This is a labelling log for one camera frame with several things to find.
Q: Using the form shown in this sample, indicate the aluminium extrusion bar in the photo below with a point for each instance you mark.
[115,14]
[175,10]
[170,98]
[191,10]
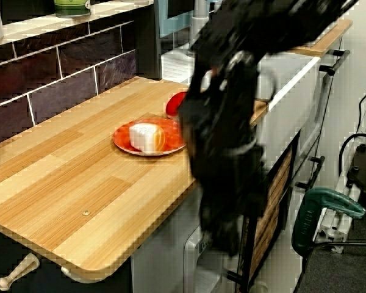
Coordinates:
[329,219]

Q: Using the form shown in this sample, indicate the brass countertop screw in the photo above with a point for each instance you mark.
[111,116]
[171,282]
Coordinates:
[85,212]

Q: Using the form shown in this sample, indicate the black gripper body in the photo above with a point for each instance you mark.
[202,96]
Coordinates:
[228,183]

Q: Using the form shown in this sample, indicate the white cabinet body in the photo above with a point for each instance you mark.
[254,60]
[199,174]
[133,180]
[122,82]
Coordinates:
[158,259]

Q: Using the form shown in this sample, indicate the black-framed wood-pattern oven door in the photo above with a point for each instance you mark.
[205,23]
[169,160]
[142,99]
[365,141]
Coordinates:
[277,189]

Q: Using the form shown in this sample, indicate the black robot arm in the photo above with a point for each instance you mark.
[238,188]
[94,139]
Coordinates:
[231,122]

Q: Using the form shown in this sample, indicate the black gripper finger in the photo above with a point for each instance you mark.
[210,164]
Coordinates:
[210,229]
[230,238]

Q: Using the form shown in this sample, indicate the orange round plate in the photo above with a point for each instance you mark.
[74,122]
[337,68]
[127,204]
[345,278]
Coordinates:
[122,137]

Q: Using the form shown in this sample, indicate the salmon nigiri sushi toy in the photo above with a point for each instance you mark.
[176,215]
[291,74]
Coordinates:
[146,137]

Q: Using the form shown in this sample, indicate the red tuna nigiri toy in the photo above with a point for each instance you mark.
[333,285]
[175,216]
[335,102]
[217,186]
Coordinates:
[174,103]

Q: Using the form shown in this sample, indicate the white toy sink unit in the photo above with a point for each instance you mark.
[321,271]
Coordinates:
[292,91]

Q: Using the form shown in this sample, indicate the thin black rod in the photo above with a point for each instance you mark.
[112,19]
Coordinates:
[353,243]

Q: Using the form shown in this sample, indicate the grey dispenser panel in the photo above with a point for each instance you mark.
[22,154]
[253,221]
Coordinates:
[190,259]

